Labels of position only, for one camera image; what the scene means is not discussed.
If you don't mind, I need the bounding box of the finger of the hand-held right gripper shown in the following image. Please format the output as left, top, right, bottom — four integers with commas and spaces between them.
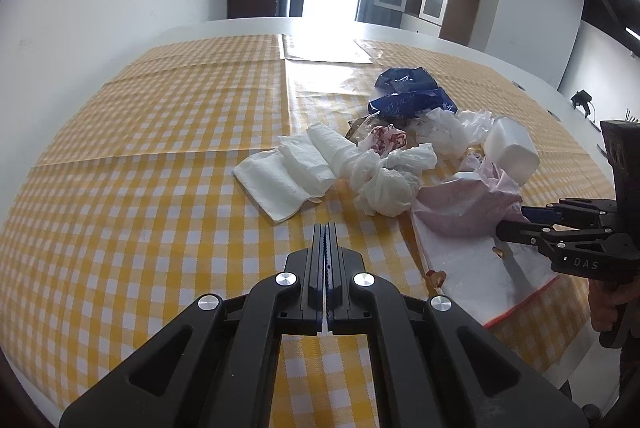
496, 219, 609, 259
520, 199, 619, 229

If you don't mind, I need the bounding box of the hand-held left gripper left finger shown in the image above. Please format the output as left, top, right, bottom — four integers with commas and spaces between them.
59, 224, 327, 428

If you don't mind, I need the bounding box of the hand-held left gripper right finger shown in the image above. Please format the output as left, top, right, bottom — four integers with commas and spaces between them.
326, 224, 589, 428

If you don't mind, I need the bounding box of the pink plastic bag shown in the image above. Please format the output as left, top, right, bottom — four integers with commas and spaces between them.
412, 155, 527, 239

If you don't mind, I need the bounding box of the person's right hand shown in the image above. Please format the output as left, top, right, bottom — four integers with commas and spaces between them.
589, 280, 623, 335

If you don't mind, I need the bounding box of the clear plastic bag red edge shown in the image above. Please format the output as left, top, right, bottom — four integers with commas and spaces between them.
412, 208, 562, 330

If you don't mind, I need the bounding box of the white plastic cup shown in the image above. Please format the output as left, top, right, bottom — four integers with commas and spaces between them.
483, 117, 540, 187

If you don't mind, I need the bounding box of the flat white paper napkin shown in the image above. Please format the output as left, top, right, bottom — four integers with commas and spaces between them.
233, 148, 322, 223

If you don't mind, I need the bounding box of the crumpled white tissue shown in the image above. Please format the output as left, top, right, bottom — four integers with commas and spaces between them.
349, 144, 437, 217

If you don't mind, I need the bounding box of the rolled white paper towel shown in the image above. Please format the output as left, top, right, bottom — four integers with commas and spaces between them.
277, 123, 363, 199

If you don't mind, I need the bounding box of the crumpled white plastic bag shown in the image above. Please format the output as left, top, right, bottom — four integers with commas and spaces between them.
415, 109, 497, 157

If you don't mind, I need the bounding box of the small black device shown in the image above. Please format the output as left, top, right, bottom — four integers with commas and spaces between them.
571, 90, 594, 115

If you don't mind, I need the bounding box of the red and white wrapper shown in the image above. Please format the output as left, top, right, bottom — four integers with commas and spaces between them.
367, 125, 409, 157

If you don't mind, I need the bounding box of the brown clear wrapper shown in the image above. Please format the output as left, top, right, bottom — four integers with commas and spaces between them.
346, 113, 397, 145

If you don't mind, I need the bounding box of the blue plastic bag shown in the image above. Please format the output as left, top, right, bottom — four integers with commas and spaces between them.
368, 66, 459, 119

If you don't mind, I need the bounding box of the yellow checked tablecloth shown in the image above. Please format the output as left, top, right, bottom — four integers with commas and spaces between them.
0, 32, 619, 415

